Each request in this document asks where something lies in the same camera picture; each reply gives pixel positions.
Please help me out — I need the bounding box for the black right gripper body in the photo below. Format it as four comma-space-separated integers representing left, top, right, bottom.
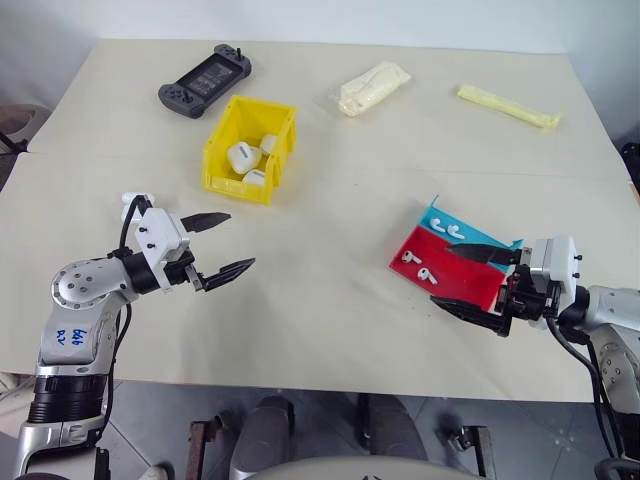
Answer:
498, 246, 560, 332

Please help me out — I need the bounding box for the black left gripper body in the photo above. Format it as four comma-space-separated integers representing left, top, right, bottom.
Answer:
162, 251, 206, 294

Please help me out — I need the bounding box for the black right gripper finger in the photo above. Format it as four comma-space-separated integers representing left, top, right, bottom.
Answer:
445, 242, 522, 265
429, 295, 513, 338

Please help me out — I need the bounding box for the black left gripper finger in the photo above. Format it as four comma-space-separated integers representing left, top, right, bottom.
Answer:
180, 211, 233, 234
198, 257, 258, 293

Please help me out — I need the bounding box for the yellow plastic bin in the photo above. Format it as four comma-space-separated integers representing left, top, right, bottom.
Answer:
200, 95, 300, 208

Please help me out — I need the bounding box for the red and blue tray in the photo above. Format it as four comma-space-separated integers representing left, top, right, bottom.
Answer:
387, 194, 526, 315

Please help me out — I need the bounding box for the dark rounded shape under table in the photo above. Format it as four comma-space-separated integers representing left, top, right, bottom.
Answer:
356, 393, 432, 462
231, 396, 297, 480

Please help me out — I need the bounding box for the dark grey handheld game console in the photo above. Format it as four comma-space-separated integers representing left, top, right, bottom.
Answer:
157, 43, 253, 120

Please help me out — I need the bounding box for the long pale yellow packet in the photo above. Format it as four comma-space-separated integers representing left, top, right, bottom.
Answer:
455, 82, 565, 132

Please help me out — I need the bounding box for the dark object beside table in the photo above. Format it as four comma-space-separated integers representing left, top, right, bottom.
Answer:
618, 141, 640, 202

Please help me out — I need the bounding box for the light grey rounded robot body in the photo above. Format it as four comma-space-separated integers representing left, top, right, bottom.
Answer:
277, 453, 454, 480

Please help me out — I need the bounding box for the clear bag with cream contents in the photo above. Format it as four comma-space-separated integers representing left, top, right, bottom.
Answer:
314, 60, 416, 120

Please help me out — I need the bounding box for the grey rounded background object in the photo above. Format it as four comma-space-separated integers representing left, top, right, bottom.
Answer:
0, 101, 52, 157

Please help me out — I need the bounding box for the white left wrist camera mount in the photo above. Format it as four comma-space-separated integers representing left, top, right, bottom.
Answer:
121, 206, 194, 292

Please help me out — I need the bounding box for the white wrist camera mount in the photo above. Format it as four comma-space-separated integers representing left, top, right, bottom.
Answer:
121, 206, 194, 292
528, 234, 583, 302

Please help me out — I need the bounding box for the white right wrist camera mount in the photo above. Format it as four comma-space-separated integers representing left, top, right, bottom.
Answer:
528, 234, 583, 302

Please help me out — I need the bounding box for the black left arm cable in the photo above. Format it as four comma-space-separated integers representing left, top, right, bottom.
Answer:
102, 194, 152, 431

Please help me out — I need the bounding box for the rusty metal bracket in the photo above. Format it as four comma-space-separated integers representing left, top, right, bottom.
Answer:
438, 423, 497, 480
188, 415, 224, 480

